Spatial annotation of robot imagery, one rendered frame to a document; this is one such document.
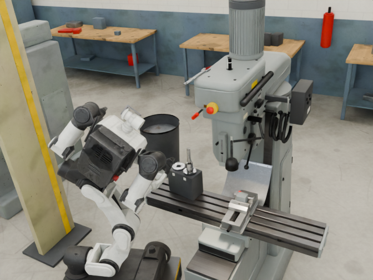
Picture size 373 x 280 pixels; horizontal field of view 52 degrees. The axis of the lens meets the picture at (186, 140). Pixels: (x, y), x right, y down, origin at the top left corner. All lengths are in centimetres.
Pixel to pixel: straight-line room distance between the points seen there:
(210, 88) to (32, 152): 191
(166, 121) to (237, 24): 257
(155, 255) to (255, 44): 154
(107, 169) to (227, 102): 69
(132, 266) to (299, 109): 152
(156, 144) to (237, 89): 243
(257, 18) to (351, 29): 413
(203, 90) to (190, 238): 204
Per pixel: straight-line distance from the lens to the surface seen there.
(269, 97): 242
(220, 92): 192
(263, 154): 272
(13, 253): 409
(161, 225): 390
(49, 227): 381
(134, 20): 769
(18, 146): 332
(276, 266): 325
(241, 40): 222
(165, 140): 422
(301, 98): 227
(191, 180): 258
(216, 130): 220
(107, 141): 192
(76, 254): 273
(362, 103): 589
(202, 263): 255
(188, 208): 263
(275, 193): 291
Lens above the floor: 260
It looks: 30 degrees down
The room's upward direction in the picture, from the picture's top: 4 degrees counter-clockwise
